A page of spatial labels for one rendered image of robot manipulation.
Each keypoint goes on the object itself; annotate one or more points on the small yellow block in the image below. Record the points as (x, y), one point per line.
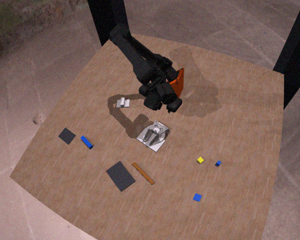
(200, 160)

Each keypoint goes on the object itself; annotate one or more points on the orange-brown flat bar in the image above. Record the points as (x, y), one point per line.
(143, 173)

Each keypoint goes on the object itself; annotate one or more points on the blue rectangular bar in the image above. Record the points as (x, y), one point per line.
(86, 142)

